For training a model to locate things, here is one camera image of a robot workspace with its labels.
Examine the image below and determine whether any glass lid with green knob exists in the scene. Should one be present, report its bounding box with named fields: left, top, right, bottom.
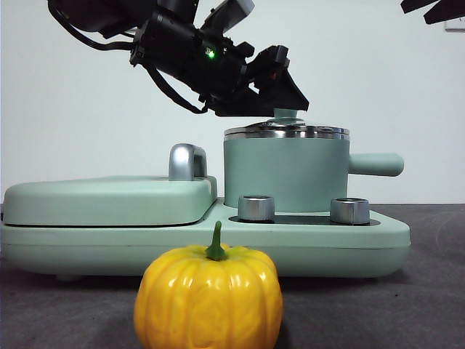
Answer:
left=222, top=108, right=351, bottom=141

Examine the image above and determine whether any yellow toy pumpkin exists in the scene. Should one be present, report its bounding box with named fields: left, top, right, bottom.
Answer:
left=133, top=220, right=284, bottom=349

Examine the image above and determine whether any silver control knob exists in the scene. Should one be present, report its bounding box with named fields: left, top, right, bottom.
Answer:
left=238, top=195, right=276, bottom=222
left=329, top=197, right=371, bottom=225

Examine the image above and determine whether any mint green breakfast machine base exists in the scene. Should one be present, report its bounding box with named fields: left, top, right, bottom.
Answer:
left=0, top=198, right=412, bottom=283

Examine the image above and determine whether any mint green griddle cover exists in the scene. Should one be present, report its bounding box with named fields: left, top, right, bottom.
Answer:
left=3, top=175, right=219, bottom=228

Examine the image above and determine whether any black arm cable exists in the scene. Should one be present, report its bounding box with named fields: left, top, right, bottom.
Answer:
left=46, top=0, right=141, bottom=52
left=147, top=65, right=206, bottom=114

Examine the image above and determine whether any mint green handled pot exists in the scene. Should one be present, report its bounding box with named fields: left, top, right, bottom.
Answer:
left=222, top=135, right=405, bottom=214

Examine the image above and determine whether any silver griddle cover handle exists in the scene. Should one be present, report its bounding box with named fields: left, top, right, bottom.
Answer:
left=168, top=143, right=209, bottom=182

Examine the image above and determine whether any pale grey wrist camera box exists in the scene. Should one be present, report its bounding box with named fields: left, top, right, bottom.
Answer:
left=201, top=0, right=256, bottom=36

